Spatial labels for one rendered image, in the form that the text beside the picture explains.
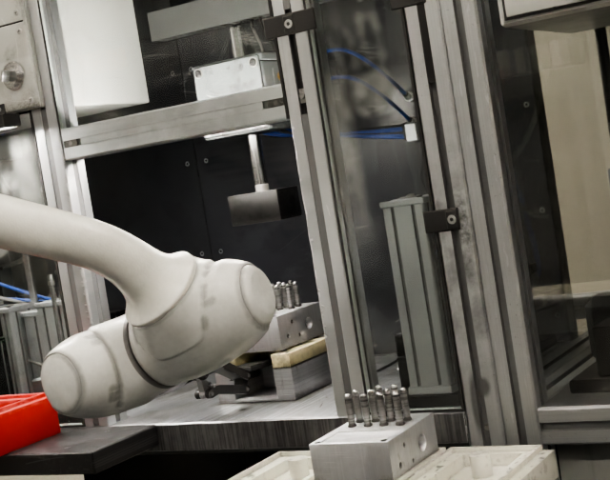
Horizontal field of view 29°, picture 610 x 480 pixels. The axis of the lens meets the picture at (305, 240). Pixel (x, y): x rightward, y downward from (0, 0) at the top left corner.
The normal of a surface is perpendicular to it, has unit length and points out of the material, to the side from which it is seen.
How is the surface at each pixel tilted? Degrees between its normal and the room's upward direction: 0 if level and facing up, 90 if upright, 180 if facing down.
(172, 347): 120
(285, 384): 90
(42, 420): 90
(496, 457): 90
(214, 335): 114
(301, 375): 90
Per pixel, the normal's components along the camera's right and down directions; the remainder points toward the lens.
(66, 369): -0.48, -0.06
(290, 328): 0.86, -0.11
